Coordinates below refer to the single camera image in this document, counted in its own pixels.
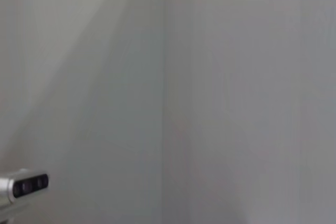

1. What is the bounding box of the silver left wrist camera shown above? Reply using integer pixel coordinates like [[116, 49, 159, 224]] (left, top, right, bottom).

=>
[[0, 168, 50, 205]]

